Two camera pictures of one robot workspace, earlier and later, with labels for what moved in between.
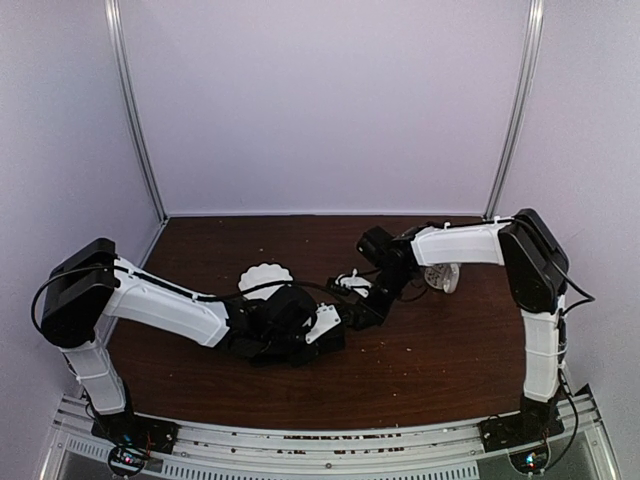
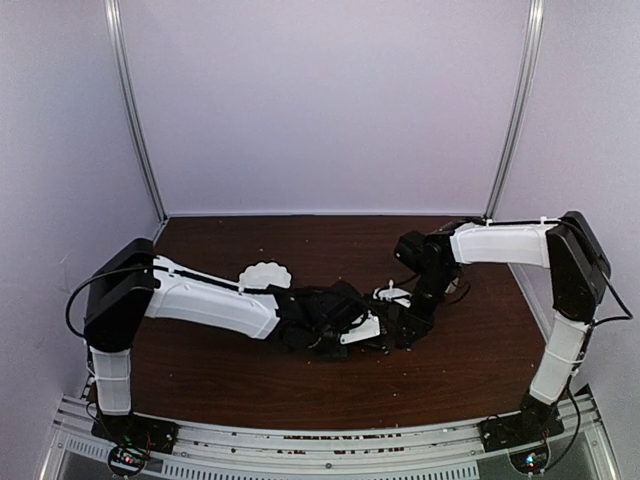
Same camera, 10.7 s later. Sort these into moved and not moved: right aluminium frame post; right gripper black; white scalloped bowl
Moved: right gripper black
Not moved: right aluminium frame post; white scalloped bowl
